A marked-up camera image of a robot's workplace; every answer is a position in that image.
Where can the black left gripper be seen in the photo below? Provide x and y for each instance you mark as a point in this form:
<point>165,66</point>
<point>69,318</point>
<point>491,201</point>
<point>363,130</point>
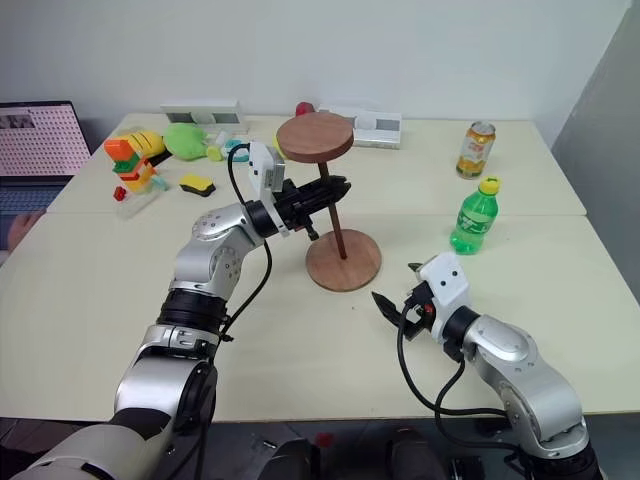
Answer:
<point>295,206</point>

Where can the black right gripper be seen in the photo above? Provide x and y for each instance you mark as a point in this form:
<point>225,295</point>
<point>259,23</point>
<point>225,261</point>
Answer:
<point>419,312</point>

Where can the wooden pole with round top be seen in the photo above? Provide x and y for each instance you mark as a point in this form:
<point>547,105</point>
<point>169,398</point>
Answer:
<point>315,137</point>

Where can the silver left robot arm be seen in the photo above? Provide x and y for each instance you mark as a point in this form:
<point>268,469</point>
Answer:
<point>200,260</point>

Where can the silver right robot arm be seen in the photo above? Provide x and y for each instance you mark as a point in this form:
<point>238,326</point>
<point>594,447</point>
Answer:
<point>520,370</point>

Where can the round wooden base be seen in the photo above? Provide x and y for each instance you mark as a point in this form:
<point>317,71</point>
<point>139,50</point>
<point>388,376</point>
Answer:
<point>350,272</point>

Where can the red round object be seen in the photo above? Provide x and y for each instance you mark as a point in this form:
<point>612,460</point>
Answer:
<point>304,109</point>

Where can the small yellow-green round toy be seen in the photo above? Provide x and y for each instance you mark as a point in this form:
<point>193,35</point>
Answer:
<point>216,151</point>

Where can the person's bare hand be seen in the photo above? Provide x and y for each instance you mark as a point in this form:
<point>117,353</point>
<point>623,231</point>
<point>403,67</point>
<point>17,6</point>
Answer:
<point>22,230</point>

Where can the white box with grey windows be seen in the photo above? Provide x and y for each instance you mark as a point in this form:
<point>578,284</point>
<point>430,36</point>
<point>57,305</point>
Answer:
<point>205,114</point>
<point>376,129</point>

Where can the green plastic soda bottle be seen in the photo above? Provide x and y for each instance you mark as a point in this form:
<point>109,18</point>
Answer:
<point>474,222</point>

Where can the teal and white small toy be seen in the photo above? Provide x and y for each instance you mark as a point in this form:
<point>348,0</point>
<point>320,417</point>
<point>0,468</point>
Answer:
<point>236,148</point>

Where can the yellow and black sponge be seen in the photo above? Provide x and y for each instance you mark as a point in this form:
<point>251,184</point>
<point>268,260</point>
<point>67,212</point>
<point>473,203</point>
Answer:
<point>196,184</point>

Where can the green plush toy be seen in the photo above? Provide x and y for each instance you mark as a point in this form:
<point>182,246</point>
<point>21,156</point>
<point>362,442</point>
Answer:
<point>184,142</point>

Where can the orange drink can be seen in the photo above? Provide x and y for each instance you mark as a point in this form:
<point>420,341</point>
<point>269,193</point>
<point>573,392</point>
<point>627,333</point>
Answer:
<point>476,150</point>

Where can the dark rounded shape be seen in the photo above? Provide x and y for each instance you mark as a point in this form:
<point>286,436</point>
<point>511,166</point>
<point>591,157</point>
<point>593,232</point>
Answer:
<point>412,452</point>
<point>290,460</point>

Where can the yellow striped plush toy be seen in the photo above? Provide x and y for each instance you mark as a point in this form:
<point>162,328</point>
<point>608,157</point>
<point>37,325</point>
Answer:
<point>147,140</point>

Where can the clear plastic plate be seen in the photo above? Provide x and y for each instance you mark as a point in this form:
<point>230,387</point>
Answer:
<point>137,202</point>

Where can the colourful toy block tower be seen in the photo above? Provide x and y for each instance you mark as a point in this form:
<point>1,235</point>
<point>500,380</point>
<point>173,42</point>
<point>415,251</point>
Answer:
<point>132,165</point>

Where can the small red toy block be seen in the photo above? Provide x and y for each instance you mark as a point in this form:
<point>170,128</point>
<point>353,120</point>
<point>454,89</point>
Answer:
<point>119,193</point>

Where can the open laptop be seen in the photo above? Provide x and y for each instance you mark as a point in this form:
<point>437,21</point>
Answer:
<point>37,142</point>

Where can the grey robot torso shell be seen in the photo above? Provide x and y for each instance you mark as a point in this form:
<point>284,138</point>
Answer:
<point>75,452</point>

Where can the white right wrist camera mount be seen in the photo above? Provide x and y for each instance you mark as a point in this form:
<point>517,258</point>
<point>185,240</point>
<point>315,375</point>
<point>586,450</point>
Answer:
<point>445,290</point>

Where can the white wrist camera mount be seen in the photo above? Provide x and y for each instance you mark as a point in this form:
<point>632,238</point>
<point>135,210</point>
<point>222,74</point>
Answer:
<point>264,169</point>
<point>445,290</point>

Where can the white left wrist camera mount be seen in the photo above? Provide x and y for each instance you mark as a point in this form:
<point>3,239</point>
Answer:
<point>264,169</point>

